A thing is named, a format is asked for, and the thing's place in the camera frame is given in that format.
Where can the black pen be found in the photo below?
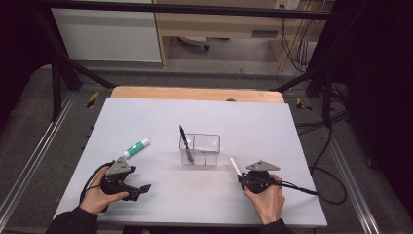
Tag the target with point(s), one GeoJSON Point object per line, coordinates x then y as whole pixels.
{"type": "Point", "coordinates": [185, 143]}

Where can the wooden table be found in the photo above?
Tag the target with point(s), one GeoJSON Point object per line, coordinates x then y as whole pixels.
{"type": "Point", "coordinates": [195, 93]}

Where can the white wall power outlet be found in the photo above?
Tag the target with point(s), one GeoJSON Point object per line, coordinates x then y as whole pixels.
{"type": "Point", "coordinates": [287, 4]}

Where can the white table mat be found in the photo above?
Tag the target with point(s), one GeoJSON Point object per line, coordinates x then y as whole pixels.
{"type": "Point", "coordinates": [181, 195]}

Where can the black metal frame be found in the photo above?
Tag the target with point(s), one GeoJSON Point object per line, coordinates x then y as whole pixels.
{"type": "Point", "coordinates": [195, 9]}

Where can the office chair base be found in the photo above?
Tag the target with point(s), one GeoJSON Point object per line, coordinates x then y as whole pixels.
{"type": "Point", "coordinates": [194, 40]}

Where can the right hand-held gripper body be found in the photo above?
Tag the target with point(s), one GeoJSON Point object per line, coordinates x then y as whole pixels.
{"type": "Point", "coordinates": [258, 178]}

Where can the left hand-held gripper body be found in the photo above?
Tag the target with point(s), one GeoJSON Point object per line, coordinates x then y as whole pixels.
{"type": "Point", "coordinates": [115, 182]}

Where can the person's right hand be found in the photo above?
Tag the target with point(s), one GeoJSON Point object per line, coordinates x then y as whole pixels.
{"type": "Point", "coordinates": [268, 204]}

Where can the green and white glue stick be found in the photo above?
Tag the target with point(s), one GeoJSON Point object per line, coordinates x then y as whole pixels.
{"type": "Point", "coordinates": [136, 148]}

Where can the person's left hand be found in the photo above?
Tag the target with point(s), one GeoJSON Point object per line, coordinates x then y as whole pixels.
{"type": "Point", "coordinates": [94, 198]}

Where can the white pen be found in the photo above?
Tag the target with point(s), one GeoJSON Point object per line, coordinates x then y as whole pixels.
{"type": "Point", "coordinates": [234, 165]}

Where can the clear plastic organizer box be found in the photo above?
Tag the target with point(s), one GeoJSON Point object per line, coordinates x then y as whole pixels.
{"type": "Point", "coordinates": [204, 149]}

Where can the wooden desk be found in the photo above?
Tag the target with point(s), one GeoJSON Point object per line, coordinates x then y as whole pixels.
{"type": "Point", "coordinates": [214, 22]}

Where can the aluminium floor rail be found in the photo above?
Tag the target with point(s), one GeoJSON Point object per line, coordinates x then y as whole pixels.
{"type": "Point", "coordinates": [352, 185]}
{"type": "Point", "coordinates": [35, 156]}

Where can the white cabinet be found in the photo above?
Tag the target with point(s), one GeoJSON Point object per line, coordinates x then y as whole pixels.
{"type": "Point", "coordinates": [107, 35]}

